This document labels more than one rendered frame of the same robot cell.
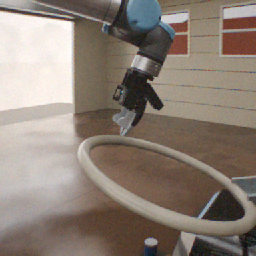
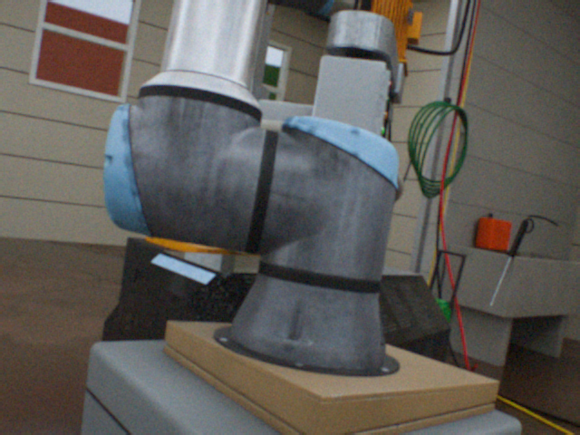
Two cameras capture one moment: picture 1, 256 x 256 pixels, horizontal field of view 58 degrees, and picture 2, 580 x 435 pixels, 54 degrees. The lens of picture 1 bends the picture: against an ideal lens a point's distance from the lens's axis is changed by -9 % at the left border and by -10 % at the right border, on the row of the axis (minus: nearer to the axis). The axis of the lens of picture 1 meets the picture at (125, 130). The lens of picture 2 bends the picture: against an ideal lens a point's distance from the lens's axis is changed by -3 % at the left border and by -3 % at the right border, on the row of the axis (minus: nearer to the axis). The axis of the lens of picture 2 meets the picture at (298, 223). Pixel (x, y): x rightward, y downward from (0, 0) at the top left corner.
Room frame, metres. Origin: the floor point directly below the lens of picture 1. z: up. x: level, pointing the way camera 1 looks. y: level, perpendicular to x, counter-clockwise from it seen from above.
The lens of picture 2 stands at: (0.32, 1.25, 1.08)
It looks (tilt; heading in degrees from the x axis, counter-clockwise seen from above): 3 degrees down; 281
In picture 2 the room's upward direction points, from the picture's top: 9 degrees clockwise
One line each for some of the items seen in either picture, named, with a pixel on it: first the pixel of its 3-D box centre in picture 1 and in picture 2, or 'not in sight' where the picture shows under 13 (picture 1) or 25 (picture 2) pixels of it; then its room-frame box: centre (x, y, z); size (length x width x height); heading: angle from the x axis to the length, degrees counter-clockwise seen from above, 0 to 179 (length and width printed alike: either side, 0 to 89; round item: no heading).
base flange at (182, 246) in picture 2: not in sight; (212, 245); (1.26, -1.44, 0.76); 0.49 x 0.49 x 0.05; 57
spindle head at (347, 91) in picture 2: not in sight; (349, 131); (0.61, -0.86, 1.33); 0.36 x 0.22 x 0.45; 90
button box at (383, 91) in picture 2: not in sight; (380, 114); (0.49, -0.71, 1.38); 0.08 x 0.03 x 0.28; 90
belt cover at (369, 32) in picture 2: not in sight; (368, 68); (0.61, -1.13, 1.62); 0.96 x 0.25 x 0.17; 90
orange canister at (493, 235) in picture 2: not in sight; (497, 234); (-0.38, -3.96, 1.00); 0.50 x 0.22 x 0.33; 51
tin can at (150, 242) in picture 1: (151, 248); not in sight; (1.57, -0.20, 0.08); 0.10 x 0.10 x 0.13
